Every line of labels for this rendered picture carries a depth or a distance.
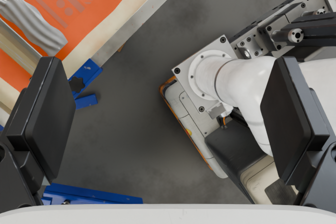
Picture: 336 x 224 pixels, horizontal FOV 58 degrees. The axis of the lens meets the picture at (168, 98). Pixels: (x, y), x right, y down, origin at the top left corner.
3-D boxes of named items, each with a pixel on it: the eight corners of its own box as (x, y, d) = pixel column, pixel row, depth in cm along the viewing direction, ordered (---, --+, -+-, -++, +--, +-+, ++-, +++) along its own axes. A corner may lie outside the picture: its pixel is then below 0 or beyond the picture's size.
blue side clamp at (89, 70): (91, 56, 89) (89, 57, 83) (103, 68, 91) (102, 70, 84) (19, 129, 89) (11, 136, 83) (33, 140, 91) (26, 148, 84)
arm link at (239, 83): (244, 45, 60) (290, 46, 45) (271, 101, 63) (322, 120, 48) (203, 70, 60) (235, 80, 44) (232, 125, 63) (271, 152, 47)
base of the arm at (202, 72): (249, 90, 79) (281, 101, 64) (210, 118, 78) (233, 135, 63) (220, 39, 75) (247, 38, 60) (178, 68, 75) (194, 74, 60)
